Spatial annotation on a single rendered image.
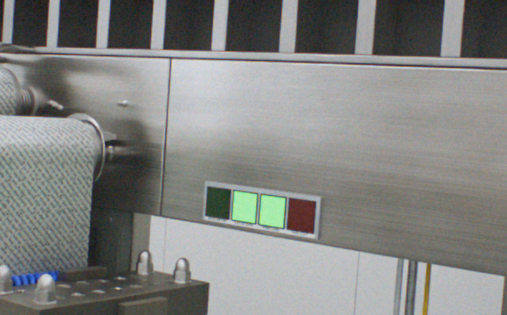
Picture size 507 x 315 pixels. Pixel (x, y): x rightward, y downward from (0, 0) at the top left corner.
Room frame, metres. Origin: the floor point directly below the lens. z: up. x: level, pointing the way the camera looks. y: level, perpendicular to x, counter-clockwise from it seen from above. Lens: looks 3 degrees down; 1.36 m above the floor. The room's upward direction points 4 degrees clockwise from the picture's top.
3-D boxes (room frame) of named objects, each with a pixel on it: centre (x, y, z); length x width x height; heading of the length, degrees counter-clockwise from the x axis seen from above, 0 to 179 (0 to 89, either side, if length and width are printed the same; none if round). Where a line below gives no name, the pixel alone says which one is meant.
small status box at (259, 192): (1.60, -0.01, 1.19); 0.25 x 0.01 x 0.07; 53
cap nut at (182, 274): (1.70, 0.12, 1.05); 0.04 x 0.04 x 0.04
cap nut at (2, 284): (1.49, 0.40, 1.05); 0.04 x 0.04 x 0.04
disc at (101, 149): (1.78, 0.34, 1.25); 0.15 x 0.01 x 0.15; 53
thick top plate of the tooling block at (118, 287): (1.60, 0.25, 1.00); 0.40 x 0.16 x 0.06; 143
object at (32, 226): (1.64, 0.37, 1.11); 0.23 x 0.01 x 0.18; 143
